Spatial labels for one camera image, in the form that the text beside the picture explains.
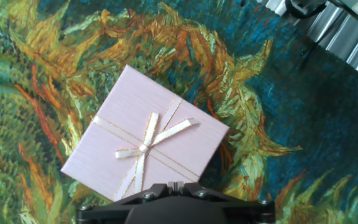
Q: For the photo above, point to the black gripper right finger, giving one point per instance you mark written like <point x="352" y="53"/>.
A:
<point x="247" y="213"/>

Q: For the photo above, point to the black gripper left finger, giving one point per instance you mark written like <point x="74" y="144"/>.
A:
<point x="104" y="213"/>

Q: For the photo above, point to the pink ribboned casing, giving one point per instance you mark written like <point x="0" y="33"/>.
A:
<point x="129" y="102"/>

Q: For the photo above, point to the sunflower painting cloth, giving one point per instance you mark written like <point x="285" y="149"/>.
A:
<point x="259" y="130"/>

